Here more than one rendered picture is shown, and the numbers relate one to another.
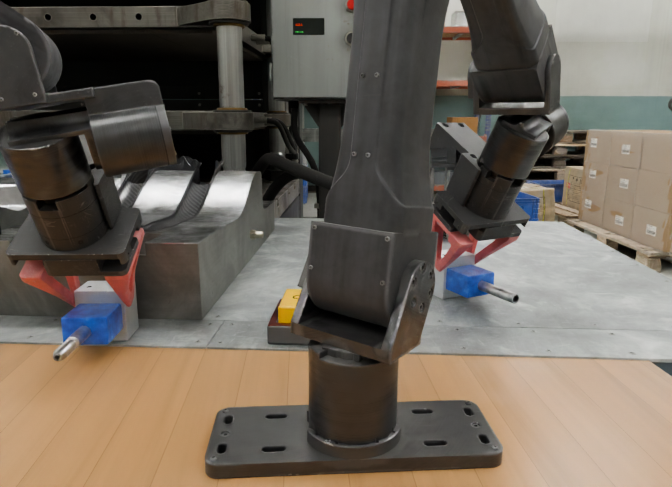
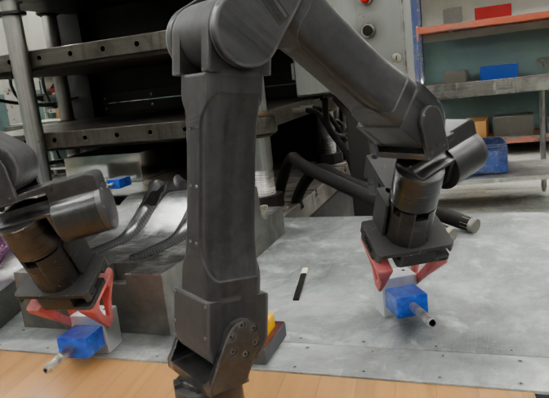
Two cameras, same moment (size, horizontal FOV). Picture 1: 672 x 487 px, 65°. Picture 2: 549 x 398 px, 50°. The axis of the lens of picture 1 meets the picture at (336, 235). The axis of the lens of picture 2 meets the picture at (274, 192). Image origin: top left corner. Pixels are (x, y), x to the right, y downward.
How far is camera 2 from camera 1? 29 cm
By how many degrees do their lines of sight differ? 18
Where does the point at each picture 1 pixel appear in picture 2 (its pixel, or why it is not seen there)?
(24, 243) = (27, 287)
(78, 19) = (125, 46)
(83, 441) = not seen: outside the picture
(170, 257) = (143, 285)
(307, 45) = not seen: hidden behind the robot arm
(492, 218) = (408, 247)
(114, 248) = (81, 290)
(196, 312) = (166, 329)
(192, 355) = (148, 368)
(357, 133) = (190, 226)
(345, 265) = (189, 322)
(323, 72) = not seen: hidden behind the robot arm
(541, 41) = (403, 102)
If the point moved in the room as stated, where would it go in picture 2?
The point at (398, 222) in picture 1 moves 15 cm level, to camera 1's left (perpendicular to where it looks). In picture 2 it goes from (214, 294) to (65, 292)
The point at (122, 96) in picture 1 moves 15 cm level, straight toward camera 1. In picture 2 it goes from (70, 187) to (24, 219)
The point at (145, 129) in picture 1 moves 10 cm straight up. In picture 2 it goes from (86, 210) to (69, 119)
